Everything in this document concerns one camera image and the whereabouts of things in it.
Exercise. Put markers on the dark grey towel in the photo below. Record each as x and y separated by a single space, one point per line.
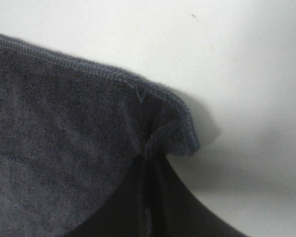
83 151

